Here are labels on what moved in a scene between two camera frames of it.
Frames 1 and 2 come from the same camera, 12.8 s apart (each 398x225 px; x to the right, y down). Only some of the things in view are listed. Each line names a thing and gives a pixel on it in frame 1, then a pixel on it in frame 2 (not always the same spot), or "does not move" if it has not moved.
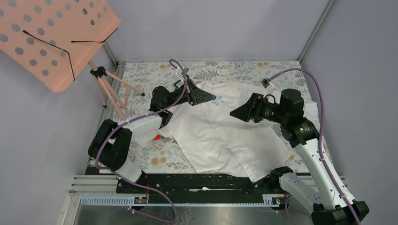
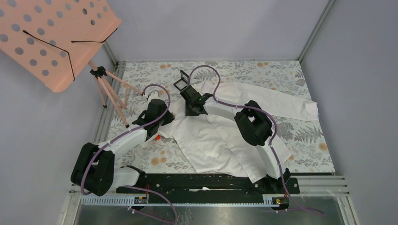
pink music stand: (53, 39) does not move
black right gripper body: (264, 109) → (189, 110)
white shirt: (208, 138) does not move
